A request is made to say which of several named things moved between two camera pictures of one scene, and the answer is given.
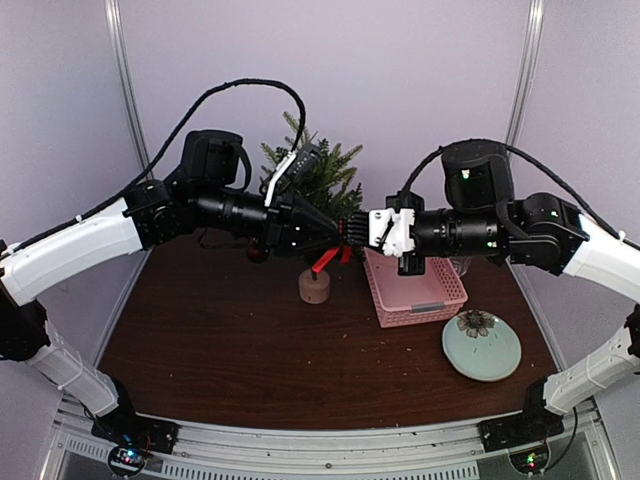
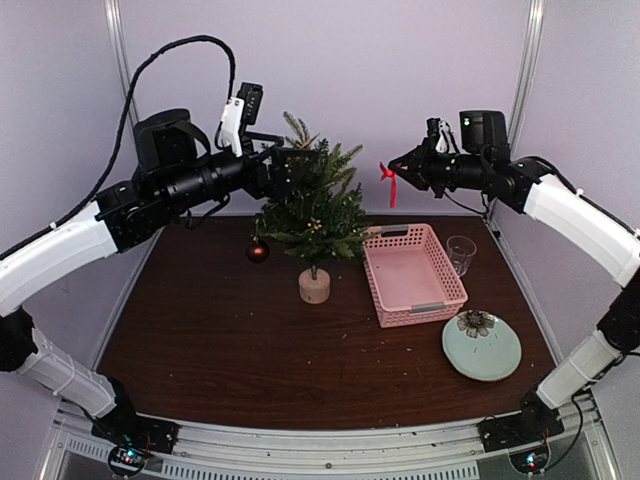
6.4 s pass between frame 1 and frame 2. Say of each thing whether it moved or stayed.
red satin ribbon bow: moved
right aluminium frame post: stayed
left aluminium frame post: stayed
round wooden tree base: stayed
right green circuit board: stayed
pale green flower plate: stayed
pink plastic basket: stayed
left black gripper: moved
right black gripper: moved
